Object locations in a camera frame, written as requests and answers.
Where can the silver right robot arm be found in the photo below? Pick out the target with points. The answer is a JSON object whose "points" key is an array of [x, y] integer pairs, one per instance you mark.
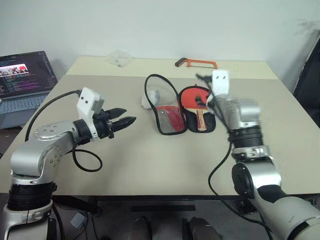
{"points": [[260, 175]]}

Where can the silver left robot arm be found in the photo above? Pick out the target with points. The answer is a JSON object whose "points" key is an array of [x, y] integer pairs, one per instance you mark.
{"points": [[30, 155]]}

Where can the orange hacksaw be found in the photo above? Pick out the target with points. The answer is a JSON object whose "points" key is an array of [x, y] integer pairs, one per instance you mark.
{"points": [[200, 62]]}

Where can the dark rounded shape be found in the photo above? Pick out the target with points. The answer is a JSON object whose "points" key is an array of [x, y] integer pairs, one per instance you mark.
{"points": [[200, 228], [142, 228]]}

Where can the white round object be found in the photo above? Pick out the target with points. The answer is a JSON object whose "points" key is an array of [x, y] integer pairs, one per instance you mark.
{"points": [[150, 98]]}

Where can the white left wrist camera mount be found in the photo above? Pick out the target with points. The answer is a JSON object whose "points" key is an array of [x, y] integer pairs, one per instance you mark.
{"points": [[86, 98]]}

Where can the clear plastic bag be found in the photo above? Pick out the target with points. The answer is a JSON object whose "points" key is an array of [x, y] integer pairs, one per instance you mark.
{"points": [[120, 58]]}

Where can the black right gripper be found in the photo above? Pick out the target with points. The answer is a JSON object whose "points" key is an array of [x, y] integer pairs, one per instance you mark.
{"points": [[209, 86]]}

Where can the small grey box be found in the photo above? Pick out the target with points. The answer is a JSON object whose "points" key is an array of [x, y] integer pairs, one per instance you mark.
{"points": [[78, 220]]}

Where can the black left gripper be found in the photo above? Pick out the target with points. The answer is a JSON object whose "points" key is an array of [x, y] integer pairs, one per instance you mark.
{"points": [[103, 127]]}

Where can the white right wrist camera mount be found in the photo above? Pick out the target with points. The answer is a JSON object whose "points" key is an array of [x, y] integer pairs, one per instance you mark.
{"points": [[221, 81]]}

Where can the open grey laptop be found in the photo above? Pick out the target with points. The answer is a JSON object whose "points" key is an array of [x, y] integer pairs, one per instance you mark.
{"points": [[22, 82]]}

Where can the black table frame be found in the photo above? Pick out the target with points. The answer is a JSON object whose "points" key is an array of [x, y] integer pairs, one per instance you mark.
{"points": [[80, 203]]}

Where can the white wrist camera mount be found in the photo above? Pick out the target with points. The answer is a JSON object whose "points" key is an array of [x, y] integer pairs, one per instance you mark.
{"points": [[221, 81], [86, 98]]}

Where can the black clear paddle case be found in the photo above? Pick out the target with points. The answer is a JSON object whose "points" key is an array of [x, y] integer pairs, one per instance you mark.
{"points": [[170, 120]]}

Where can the red table tennis paddle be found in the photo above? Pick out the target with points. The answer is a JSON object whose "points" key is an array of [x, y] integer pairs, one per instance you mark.
{"points": [[191, 100]]}

